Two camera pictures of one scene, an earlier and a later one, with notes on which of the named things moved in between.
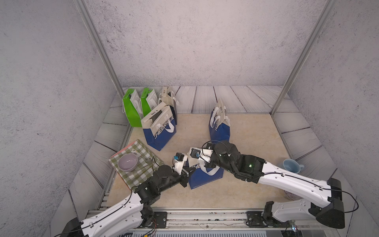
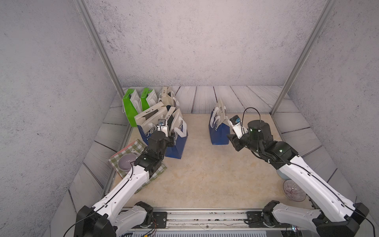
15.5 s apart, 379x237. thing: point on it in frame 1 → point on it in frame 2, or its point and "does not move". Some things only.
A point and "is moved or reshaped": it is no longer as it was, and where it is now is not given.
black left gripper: [184, 176] → [170, 139]
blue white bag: [198, 177] → [178, 129]
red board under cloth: [122, 149] does not move
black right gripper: [210, 164] → [235, 141]
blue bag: [219, 124] does not move
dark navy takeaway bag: [169, 98] does not move
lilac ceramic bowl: [127, 162] does not move
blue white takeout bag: [159, 127] is moved or reshaped
